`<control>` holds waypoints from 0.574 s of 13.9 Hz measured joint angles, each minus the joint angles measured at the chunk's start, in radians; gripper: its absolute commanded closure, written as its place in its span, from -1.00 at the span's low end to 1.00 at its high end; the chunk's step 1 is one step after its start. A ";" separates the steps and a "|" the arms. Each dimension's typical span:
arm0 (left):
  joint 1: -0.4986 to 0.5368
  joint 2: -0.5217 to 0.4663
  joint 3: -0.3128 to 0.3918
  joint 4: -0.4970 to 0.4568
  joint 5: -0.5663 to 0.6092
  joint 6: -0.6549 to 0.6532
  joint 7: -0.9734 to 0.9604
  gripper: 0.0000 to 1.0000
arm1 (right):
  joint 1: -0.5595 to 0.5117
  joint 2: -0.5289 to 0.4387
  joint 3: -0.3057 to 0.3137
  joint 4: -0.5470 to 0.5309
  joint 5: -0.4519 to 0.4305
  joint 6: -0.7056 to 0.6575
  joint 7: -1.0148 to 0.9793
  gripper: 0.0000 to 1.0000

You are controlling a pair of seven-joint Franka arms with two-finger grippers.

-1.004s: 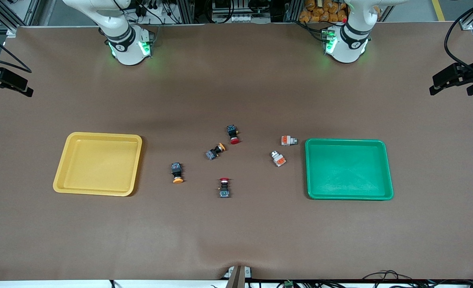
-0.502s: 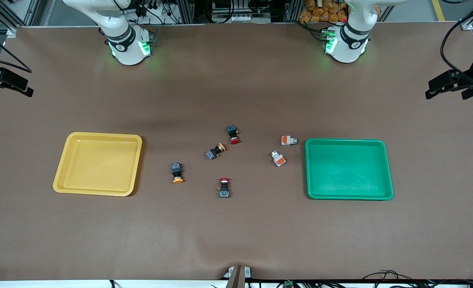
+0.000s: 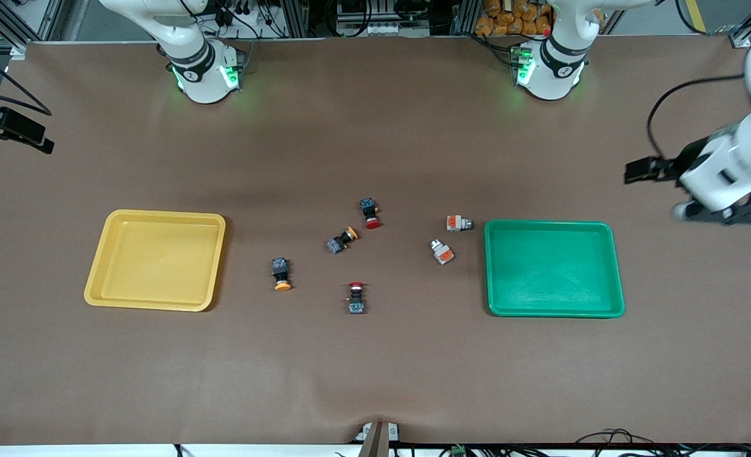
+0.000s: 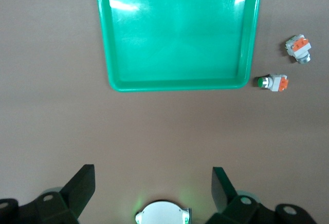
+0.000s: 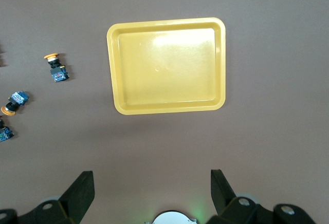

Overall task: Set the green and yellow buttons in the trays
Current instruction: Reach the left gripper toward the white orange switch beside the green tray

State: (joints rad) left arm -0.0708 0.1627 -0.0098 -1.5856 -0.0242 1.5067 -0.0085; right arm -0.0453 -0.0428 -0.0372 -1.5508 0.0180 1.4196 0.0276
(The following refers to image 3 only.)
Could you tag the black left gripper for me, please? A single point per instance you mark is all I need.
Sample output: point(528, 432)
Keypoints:
point(684, 160)

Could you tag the white orange push button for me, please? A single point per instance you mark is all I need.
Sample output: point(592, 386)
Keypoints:
point(455, 223)
point(443, 254)

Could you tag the yellow mushroom push button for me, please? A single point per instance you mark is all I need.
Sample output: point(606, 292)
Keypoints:
point(280, 270)
point(336, 245)

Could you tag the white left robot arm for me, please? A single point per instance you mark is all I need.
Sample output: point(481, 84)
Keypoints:
point(553, 76)

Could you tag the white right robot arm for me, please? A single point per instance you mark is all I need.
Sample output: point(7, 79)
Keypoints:
point(200, 76)

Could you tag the green plastic tray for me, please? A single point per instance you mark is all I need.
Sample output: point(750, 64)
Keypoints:
point(553, 266)

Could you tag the yellow plastic tray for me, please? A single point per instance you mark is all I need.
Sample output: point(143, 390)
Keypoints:
point(159, 260)

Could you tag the orange snack bag pile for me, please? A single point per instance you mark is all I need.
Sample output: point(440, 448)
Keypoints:
point(508, 18)

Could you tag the red mushroom push button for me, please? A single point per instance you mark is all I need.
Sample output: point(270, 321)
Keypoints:
point(369, 208)
point(357, 304)

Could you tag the white power strip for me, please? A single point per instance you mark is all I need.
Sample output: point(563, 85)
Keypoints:
point(388, 28)

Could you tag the brown table cover sheet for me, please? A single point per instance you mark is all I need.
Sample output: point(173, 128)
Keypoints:
point(375, 368)

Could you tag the green terminal connector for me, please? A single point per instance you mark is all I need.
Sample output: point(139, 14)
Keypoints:
point(457, 450)

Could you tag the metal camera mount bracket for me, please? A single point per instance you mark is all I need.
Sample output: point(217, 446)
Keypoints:
point(378, 438)

